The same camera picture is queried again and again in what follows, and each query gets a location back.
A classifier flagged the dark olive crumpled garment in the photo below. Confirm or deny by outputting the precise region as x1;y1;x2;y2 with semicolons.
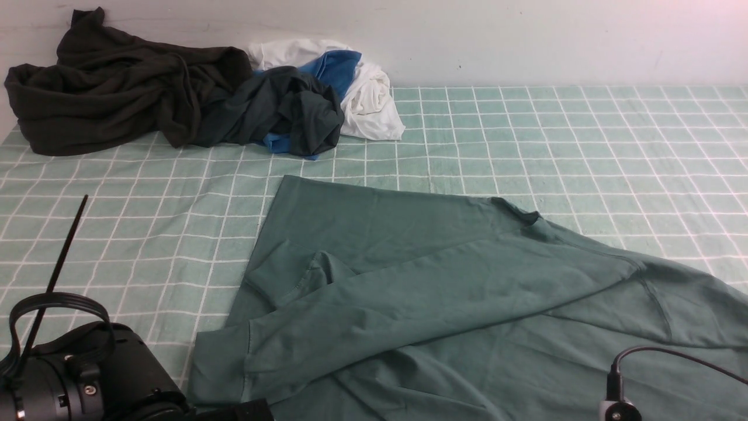
4;8;253;157

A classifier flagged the white crumpled garment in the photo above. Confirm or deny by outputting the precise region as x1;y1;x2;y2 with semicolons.
247;39;404;141

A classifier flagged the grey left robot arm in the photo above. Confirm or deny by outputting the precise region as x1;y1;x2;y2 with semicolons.
2;322;273;420

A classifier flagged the blue crumpled garment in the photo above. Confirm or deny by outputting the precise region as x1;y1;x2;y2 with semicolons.
254;50;361;160

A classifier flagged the green long-sleeved shirt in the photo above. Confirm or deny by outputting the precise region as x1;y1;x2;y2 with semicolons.
188;175;747;420

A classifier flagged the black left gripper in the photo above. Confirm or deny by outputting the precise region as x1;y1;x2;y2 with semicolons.
35;322;273;420

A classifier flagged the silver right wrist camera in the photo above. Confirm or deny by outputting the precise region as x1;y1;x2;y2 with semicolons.
598;401;643;421

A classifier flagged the green checkered tablecloth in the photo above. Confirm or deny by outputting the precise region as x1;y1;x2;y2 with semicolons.
2;85;746;420

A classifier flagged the dark teal crumpled garment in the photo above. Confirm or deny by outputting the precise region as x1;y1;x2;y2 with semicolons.
190;66;345;157

